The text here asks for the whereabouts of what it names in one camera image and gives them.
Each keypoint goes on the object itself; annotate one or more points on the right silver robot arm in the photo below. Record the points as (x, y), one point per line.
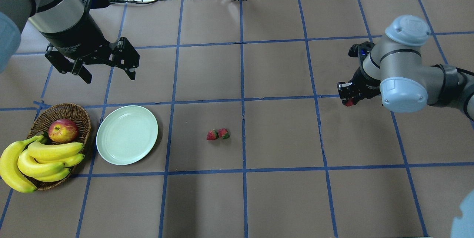
(393, 69)

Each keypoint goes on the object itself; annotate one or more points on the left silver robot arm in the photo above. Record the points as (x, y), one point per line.
(47, 16)

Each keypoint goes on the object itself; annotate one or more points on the red strawberry one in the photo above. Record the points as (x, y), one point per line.
(212, 135)

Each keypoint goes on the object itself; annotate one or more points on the yellow banana bunch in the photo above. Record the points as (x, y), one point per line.
(31, 165)

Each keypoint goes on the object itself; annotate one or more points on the red strawberry two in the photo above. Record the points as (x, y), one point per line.
(223, 133)

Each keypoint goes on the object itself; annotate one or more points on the red apple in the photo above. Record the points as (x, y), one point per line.
(63, 131)

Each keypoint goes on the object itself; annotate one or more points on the light green plate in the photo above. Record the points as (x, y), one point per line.
(127, 135)

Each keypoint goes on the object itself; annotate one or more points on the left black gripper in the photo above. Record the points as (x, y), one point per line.
(79, 43)

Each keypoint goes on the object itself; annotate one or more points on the wicker basket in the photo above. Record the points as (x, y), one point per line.
(41, 124)

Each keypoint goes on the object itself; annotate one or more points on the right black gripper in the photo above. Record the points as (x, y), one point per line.
(364, 81)

